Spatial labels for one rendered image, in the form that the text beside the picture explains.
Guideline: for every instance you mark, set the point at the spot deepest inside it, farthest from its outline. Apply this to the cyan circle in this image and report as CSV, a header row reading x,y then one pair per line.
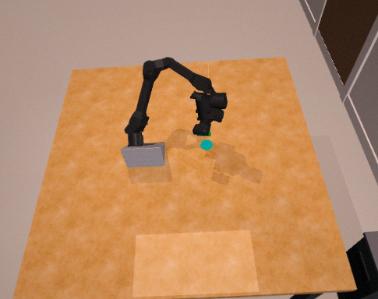
x,y
206,144

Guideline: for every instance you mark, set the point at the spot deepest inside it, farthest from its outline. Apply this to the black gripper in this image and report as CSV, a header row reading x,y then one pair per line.
x,y
203,127

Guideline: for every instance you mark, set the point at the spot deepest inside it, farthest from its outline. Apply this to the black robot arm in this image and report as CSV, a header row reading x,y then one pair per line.
x,y
151,70

